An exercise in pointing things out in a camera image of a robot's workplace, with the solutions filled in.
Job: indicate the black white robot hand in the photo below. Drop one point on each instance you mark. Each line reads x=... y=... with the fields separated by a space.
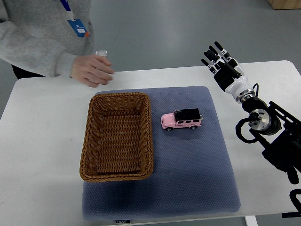
x=228 y=74

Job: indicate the grey sweater forearm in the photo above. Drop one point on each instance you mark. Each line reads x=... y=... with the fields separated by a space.
x=35 y=35

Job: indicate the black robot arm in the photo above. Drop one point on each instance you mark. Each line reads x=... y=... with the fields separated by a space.
x=260 y=91

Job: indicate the pink toy car black roof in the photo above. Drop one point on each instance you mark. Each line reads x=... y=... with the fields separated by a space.
x=181 y=119

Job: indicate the brown wicker basket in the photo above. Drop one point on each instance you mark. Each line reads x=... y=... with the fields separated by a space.
x=118 y=144

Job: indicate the person's bare hand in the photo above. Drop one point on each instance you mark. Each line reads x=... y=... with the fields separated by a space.
x=92 y=70

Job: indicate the wooden box corner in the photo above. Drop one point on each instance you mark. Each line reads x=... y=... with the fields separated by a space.
x=285 y=4

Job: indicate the small silver device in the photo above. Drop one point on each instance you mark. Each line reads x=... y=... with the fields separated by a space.
x=102 y=53

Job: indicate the blue-grey padded mat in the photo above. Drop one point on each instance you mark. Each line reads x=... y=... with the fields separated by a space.
x=192 y=172

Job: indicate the blue id badge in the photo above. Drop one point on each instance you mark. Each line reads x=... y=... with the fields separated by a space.
x=79 y=28

